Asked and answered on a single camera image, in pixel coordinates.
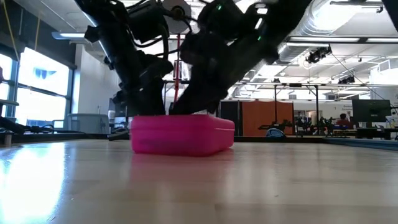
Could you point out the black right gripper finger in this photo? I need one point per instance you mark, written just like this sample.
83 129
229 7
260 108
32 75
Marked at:
216 99
189 102

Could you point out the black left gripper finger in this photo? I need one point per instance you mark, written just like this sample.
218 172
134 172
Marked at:
136 104
155 104

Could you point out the pink plastic supply box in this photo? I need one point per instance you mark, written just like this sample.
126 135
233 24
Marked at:
180 137

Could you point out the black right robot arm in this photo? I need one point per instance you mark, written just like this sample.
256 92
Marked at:
280 18

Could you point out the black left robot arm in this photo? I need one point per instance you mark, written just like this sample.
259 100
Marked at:
109 31

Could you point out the black partition panel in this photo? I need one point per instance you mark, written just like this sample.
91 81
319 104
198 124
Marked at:
229 118

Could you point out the grey plastic bin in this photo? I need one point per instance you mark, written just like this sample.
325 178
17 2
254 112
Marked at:
87 124

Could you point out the blue rounded object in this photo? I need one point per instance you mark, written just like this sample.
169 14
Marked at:
275 133

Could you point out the long ceiling light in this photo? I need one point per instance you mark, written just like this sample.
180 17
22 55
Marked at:
70 35

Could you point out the large window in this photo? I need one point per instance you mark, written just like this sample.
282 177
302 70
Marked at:
42 93

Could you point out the person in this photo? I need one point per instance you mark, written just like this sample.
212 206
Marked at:
343 119

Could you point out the black computer monitor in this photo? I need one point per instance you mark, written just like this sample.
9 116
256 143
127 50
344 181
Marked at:
371 112

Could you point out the orange partition wall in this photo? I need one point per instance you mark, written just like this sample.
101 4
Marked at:
264 118

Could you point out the silver ceiling duct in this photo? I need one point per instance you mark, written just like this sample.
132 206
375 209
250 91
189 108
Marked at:
306 28

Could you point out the black ceiling camera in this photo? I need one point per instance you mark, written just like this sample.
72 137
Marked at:
317 55

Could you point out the black metal rig frame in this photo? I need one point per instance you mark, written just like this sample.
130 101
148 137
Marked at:
316 105

